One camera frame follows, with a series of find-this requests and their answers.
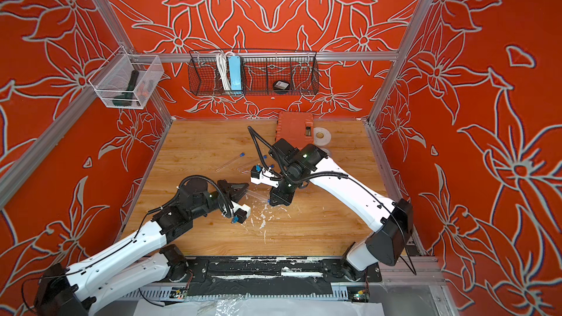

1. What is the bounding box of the orange tool case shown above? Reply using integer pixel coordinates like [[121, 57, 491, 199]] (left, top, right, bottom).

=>
[[275, 111, 314, 149]]

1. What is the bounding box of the black wire basket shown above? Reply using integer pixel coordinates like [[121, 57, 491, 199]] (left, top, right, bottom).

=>
[[187, 49, 320, 97]]

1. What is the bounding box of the light blue box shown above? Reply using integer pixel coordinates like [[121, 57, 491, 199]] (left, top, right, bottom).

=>
[[228, 56, 242, 94]]

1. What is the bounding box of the small black device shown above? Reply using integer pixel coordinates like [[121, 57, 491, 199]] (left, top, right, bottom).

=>
[[273, 80, 291, 95]]

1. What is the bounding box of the dark green tool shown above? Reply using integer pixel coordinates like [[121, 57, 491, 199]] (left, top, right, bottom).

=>
[[112, 70, 139, 107]]

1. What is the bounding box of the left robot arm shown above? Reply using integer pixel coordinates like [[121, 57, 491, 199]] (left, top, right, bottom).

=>
[[29, 175, 251, 315]]

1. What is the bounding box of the white tape roll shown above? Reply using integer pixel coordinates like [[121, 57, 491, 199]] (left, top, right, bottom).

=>
[[313, 127, 332, 147]]

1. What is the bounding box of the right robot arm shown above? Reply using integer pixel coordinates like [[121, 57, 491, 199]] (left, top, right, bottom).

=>
[[248, 127, 415, 281]]

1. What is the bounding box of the clear acrylic box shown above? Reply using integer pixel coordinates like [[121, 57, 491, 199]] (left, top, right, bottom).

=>
[[88, 46, 164, 110]]

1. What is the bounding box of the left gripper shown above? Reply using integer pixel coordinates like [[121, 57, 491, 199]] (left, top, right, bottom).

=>
[[190, 181, 250, 223]]

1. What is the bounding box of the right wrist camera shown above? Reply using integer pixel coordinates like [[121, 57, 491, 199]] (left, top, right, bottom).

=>
[[250, 165, 280, 187]]

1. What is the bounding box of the white cable bundle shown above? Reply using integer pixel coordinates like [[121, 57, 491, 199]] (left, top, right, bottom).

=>
[[217, 52, 231, 93]]

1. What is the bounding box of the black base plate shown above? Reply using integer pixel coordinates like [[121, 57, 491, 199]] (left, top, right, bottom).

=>
[[148, 256, 383, 298]]

